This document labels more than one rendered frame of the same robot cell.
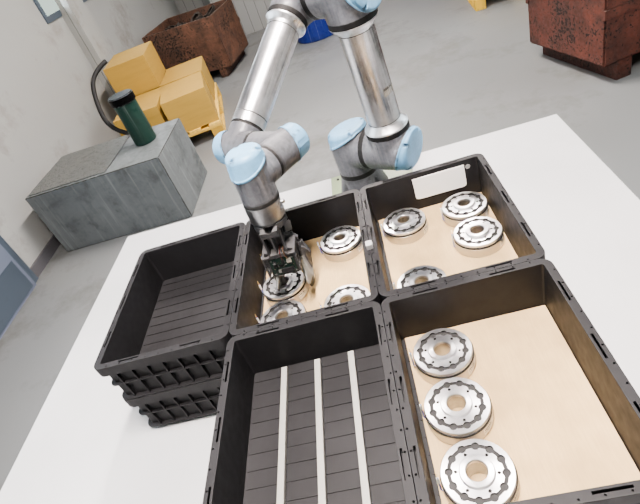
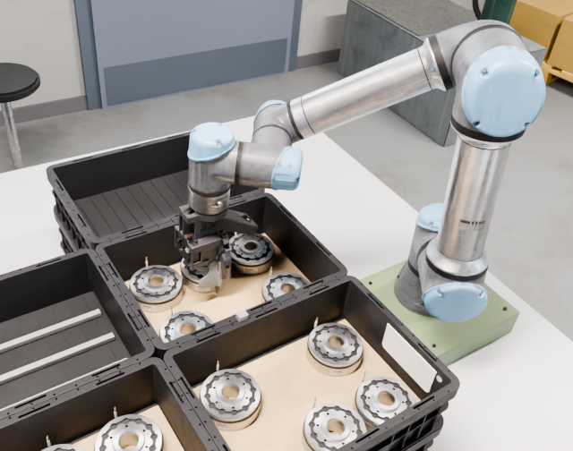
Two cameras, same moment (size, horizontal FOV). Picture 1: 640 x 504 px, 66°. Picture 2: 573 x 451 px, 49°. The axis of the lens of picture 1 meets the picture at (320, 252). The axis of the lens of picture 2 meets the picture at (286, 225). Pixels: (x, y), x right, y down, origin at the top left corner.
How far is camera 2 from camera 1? 0.71 m
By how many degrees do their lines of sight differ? 32
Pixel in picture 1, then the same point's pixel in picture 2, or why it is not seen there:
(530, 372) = not seen: outside the picture
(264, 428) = (29, 324)
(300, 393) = (72, 337)
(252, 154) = (206, 142)
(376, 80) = (458, 203)
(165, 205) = (432, 114)
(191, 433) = not seen: hidden behind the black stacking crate
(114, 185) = not seen: hidden behind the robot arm
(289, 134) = (276, 160)
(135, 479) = (10, 259)
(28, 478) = (2, 187)
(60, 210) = (361, 33)
